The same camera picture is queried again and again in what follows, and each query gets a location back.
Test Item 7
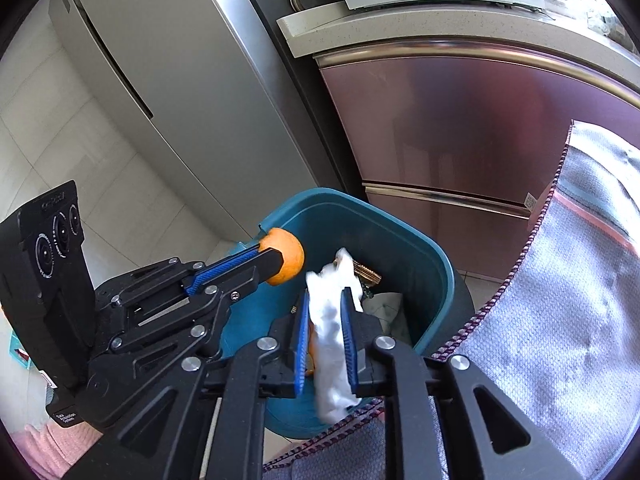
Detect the large orange peel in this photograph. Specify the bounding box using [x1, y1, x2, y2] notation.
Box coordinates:
[260, 227, 306, 287]

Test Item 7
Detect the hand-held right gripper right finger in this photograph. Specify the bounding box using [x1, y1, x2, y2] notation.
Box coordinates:
[341, 287, 586, 480]

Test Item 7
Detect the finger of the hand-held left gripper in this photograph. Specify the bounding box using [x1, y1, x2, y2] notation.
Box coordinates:
[187, 250, 287, 331]
[182, 241, 275, 298]

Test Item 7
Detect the checked blue tablecloth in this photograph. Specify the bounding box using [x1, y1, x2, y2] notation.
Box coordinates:
[262, 120, 640, 480]

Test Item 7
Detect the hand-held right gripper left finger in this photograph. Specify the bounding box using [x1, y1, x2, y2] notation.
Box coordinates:
[65, 287, 313, 480]

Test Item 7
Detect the grey refrigerator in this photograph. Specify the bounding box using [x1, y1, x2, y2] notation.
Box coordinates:
[47, 0, 321, 241]

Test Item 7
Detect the teal trash bin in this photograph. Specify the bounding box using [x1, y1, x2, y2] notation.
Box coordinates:
[217, 187, 473, 441]

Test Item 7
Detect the kitchen counter with purple cabinets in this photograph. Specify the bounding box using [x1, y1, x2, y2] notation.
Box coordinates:
[276, 0, 640, 291]

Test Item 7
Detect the white tissue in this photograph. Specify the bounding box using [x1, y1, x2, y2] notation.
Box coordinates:
[305, 247, 363, 423]

